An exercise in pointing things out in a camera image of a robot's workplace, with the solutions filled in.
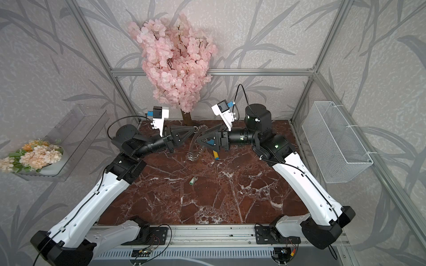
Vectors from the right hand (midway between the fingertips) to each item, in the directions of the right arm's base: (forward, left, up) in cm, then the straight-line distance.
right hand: (201, 137), depth 53 cm
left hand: (+3, +3, -1) cm, 4 cm away
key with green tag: (+5, +10, -45) cm, 46 cm away
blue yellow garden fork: (+20, -2, -43) cm, 48 cm away
